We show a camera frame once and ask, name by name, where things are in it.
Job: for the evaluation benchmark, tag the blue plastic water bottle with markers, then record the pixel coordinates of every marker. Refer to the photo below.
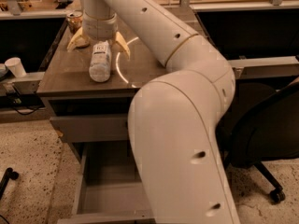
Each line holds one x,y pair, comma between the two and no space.
100,64

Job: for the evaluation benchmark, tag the black office chair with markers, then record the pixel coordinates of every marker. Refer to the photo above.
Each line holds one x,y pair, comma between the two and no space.
262,124

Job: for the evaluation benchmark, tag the black power adapter with cable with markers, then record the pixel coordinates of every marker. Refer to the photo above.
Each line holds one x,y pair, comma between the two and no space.
14,97

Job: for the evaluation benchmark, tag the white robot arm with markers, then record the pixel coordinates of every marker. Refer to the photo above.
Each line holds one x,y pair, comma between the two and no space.
173,118

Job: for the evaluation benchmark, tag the grey drawer cabinet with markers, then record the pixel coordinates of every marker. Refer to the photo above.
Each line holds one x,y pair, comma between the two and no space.
67,89

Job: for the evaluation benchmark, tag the open grey middle drawer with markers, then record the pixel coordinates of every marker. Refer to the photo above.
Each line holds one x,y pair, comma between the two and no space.
109,189

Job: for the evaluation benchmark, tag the white paper cup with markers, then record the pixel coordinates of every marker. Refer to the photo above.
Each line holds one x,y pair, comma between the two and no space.
15,66

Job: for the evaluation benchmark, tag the grey upper drawer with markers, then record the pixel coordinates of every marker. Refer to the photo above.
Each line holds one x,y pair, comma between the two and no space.
96,128

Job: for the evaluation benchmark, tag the black chair base left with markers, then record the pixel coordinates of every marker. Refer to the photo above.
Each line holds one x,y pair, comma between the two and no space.
9,174

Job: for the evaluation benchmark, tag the orange drink can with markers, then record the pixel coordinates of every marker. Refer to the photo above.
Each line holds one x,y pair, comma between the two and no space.
74,20

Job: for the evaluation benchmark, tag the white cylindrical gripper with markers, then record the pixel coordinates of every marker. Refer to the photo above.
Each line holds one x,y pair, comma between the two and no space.
99,29

